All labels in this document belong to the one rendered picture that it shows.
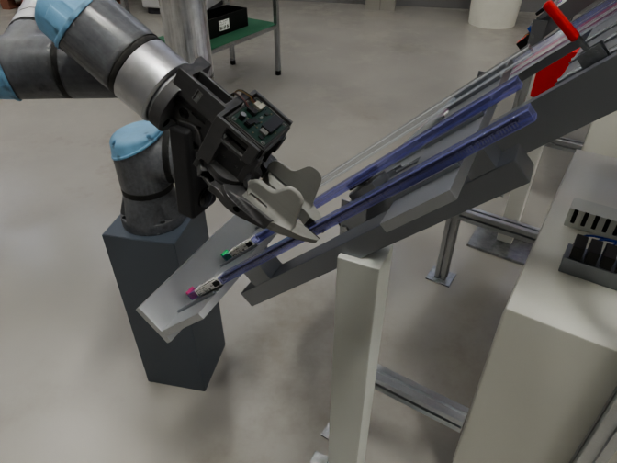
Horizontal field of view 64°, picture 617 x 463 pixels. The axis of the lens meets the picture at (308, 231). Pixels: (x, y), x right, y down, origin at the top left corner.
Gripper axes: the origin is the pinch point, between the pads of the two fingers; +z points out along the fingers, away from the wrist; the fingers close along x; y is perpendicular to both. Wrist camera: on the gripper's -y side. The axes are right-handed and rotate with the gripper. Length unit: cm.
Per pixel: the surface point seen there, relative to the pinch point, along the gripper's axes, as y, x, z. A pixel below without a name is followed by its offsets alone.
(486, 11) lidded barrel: -88, 456, 8
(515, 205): -49, 135, 58
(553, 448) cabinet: -29, 28, 65
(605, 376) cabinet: -8, 28, 54
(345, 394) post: -30.8, 8.0, 23.2
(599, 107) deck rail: 20.3, 29.9, 18.0
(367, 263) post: -5.7, 8.6, 8.9
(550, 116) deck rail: 15.6, 30.5, 14.9
